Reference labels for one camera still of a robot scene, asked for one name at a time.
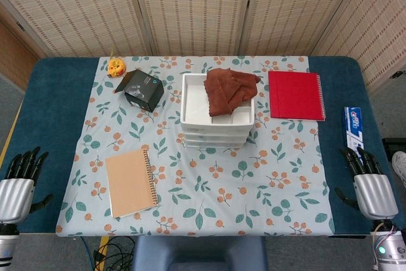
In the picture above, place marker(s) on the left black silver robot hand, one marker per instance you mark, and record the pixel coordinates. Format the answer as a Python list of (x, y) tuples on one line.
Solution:
[(16, 198)]

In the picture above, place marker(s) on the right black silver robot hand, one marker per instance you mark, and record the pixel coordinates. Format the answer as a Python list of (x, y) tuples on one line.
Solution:
[(375, 195)]

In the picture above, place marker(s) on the floral patterned tablecloth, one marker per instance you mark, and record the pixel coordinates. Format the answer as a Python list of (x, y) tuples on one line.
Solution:
[(196, 195)]

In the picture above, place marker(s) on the white shoe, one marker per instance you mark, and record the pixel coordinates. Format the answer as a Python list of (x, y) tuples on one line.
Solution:
[(400, 167)]

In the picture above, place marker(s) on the wooden door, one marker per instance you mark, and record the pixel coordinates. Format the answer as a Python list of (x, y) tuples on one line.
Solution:
[(14, 58)]

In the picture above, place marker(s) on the woven folding screen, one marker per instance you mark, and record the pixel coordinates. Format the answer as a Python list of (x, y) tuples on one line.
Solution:
[(196, 10)]

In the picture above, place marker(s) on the blue padded seat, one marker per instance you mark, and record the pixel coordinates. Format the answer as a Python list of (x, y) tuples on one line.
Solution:
[(200, 253)]

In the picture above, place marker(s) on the tan spiral notebook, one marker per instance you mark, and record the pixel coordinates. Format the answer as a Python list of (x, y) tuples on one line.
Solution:
[(130, 183)]

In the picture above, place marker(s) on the white drawer organizer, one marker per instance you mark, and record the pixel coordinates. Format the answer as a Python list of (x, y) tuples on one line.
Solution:
[(195, 103)]

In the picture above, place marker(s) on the blue white toothpaste box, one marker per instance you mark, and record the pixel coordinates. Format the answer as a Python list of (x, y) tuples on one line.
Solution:
[(353, 125)]

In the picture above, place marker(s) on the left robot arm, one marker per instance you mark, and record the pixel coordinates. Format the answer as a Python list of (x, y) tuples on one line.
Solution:
[(6, 245)]

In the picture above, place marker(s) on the red spiral notebook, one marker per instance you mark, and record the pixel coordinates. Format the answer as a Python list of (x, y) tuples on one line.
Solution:
[(295, 95)]

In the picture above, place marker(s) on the yellow orange toy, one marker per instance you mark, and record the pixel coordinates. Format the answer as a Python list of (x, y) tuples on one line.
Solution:
[(116, 67)]

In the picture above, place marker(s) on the black trouser leg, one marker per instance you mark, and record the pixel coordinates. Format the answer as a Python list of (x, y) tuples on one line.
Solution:
[(395, 145)]

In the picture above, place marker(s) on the black product box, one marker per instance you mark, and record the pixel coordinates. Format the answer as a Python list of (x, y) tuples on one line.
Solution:
[(144, 93)]

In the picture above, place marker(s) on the brown folded cloth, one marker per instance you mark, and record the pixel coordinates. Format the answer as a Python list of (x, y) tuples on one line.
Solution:
[(228, 93)]

